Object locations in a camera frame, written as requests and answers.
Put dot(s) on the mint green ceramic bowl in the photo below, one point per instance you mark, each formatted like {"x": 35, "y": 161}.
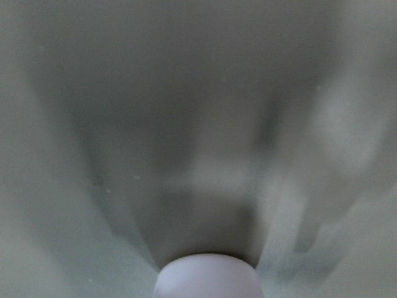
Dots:
{"x": 134, "y": 133}

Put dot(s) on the pale lilac plastic cup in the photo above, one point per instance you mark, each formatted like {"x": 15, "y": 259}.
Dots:
{"x": 208, "y": 275}

